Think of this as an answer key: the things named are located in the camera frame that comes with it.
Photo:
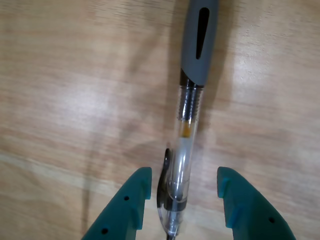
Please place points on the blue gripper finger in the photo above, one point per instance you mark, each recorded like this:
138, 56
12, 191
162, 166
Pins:
122, 212
250, 212

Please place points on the clear pen with grey grip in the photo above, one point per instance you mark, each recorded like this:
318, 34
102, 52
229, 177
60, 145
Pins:
197, 70

